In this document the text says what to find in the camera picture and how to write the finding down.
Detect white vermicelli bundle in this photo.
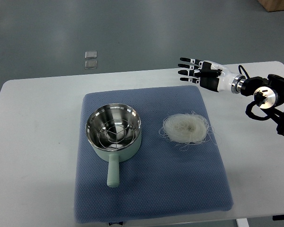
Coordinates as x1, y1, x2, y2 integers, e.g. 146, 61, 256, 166
158, 112, 216, 151

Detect white table leg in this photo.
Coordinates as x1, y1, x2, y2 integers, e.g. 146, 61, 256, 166
236, 218, 249, 227

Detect mint green steel pot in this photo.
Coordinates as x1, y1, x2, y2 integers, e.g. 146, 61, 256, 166
86, 103, 142, 188

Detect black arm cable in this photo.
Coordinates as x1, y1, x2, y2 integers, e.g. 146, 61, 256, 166
238, 64, 251, 79

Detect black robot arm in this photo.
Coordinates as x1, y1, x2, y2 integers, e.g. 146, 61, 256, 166
231, 74, 284, 136

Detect blue quilted mat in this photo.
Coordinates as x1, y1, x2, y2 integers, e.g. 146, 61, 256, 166
74, 85, 233, 223

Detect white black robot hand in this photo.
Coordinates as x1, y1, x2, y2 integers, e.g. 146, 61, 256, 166
178, 57, 241, 94

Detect upper floor plate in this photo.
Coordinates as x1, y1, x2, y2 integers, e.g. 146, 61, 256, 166
85, 51, 97, 59

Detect wire steaming rack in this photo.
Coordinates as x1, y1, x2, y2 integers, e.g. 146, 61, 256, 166
98, 124, 135, 150

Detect black table control panel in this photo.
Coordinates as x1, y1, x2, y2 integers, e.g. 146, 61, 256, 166
272, 215, 284, 221

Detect brown cardboard box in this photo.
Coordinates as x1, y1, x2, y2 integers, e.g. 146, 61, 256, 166
258, 0, 284, 12

